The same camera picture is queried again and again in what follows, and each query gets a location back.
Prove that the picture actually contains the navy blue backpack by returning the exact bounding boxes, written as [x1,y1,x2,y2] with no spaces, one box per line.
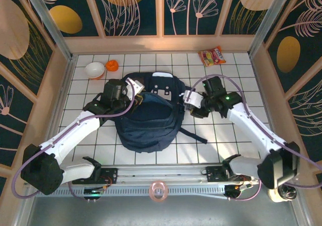
[114,71,208,154]

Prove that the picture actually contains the small orange cup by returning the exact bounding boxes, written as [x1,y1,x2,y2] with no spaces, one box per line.
[105,59,119,72]

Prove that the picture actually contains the white orange bowl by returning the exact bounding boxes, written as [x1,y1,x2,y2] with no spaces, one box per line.
[84,61,105,80]

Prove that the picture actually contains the orange snack packet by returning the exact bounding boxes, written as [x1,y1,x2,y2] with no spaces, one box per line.
[198,46,226,67]

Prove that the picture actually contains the black controller board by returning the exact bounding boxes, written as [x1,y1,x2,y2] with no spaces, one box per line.
[84,187,104,201]
[224,184,253,201]

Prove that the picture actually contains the pink tape roll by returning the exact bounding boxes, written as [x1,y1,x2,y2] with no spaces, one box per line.
[148,180,168,203]

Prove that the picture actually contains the white bottle with black cap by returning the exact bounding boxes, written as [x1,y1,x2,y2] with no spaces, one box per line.
[268,184,297,203]

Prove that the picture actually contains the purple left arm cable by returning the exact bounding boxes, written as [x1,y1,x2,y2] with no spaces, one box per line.
[11,78,136,199]

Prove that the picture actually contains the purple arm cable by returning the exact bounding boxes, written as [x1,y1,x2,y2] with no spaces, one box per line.
[11,78,136,199]
[188,74,322,202]

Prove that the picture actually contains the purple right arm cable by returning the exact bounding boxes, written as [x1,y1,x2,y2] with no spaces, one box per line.
[188,74,322,202]

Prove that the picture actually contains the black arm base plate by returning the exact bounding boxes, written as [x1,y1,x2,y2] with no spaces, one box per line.
[99,168,119,184]
[206,166,252,183]

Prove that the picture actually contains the aluminium mounting rail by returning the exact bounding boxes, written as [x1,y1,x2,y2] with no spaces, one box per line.
[60,163,262,184]

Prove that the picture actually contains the grey slotted cable duct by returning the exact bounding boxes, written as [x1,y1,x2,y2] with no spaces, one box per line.
[54,186,227,198]

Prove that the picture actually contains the grey metal frame post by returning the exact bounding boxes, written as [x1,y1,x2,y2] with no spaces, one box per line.
[20,0,76,62]
[248,0,302,57]

